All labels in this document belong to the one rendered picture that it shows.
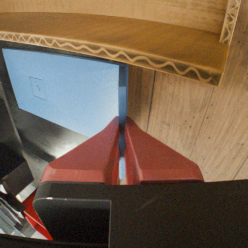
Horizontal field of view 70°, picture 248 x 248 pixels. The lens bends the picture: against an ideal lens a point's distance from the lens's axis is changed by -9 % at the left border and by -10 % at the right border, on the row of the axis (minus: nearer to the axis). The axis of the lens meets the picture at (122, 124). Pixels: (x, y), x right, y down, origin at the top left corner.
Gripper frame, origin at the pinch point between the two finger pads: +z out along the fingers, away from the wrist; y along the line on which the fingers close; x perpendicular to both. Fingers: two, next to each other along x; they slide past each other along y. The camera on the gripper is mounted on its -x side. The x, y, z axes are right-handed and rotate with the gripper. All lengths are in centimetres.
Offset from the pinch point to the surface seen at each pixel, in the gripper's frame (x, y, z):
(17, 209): 20.2, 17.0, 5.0
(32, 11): -6.9, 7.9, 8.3
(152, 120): 1.3, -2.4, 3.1
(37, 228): 41.1, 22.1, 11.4
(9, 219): 426, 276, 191
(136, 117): 1.5, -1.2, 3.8
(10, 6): -7.6, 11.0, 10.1
